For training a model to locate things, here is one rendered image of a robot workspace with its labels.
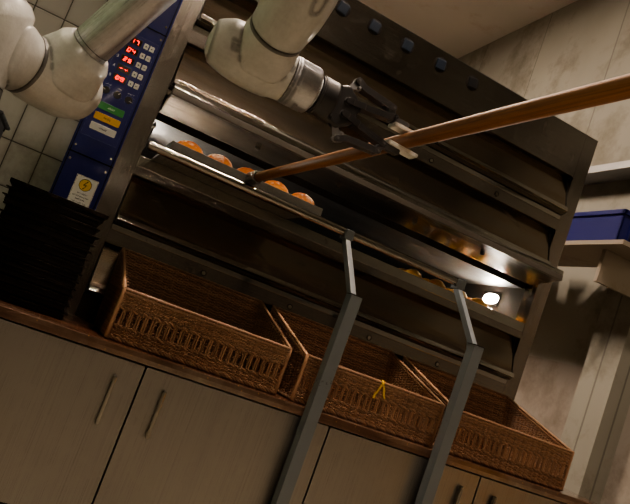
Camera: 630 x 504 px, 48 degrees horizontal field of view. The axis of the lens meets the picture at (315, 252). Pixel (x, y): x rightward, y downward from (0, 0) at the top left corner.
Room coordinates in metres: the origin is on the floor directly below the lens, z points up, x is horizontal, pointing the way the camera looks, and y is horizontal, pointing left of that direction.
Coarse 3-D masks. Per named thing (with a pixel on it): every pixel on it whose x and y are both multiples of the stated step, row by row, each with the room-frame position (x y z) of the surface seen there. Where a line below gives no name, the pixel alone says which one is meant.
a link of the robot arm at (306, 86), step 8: (304, 64) 1.20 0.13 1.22; (312, 64) 1.22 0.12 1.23; (296, 72) 1.19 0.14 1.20; (304, 72) 1.20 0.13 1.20; (312, 72) 1.20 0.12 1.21; (320, 72) 1.21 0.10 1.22; (296, 80) 1.19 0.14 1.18; (304, 80) 1.20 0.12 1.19; (312, 80) 1.20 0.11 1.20; (320, 80) 1.21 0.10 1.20; (288, 88) 1.20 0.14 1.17; (296, 88) 1.20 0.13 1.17; (304, 88) 1.20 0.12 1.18; (312, 88) 1.20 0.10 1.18; (320, 88) 1.22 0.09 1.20; (288, 96) 1.21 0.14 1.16; (296, 96) 1.21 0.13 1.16; (304, 96) 1.21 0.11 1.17; (312, 96) 1.21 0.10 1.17; (288, 104) 1.23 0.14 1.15; (296, 104) 1.23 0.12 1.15; (304, 104) 1.22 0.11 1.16; (312, 104) 1.24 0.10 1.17
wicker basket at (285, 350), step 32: (128, 256) 2.47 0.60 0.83; (128, 288) 2.03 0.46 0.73; (160, 288) 2.50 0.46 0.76; (192, 288) 2.55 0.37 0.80; (224, 288) 2.59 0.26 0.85; (96, 320) 2.37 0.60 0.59; (128, 320) 2.04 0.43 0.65; (160, 320) 2.07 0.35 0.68; (192, 320) 2.10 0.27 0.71; (224, 320) 2.58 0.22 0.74; (256, 320) 2.62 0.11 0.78; (160, 352) 2.08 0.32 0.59; (192, 352) 2.11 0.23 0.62; (224, 352) 2.15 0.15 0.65; (256, 352) 2.18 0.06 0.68; (288, 352) 2.21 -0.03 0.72; (256, 384) 2.19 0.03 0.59
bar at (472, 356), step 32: (192, 160) 2.16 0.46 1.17; (256, 192) 2.24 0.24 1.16; (320, 224) 2.33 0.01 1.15; (352, 288) 2.19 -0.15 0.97; (352, 320) 2.15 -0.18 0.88; (480, 352) 2.32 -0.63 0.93; (320, 384) 2.14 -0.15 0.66; (448, 416) 2.32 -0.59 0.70; (448, 448) 2.32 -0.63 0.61; (288, 480) 2.15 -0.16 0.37
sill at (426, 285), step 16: (144, 160) 2.47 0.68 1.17; (176, 176) 2.51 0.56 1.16; (208, 192) 2.56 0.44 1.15; (224, 192) 2.58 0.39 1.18; (240, 208) 2.61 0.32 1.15; (256, 208) 2.63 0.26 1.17; (288, 224) 2.68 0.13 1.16; (320, 240) 2.73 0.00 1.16; (352, 256) 2.78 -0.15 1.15; (368, 256) 2.81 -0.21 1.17; (384, 272) 2.84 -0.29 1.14; (400, 272) 2.86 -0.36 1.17; (432, 288) 2.92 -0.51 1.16; (480, 304) 3.01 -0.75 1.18; (496, 320) 3.05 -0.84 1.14; (512, 320) 3.08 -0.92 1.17
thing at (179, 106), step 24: (168, 96) 2.39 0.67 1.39; (192, 120) 2.49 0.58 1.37; (216, 120) 2.43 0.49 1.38; (240, 120) 2.42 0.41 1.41; (240, 144) 2.57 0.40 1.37; (264, 144) 2.50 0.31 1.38; (288, 144) 2.49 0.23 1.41; (336, 168) 2.56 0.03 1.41; (336, 192) 2.75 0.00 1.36; (360, 192) 2.67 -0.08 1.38; (384, 192) 2.63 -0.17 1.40; (384, 216) 2.85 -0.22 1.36; (408, 216) 2.77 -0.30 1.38; (432, 216) 2.72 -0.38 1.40; (456, 240) 2.87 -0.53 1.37; (480, 240) 2.80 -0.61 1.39; (504, 264) 2.98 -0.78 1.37; (528, 264) 2.89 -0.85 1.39
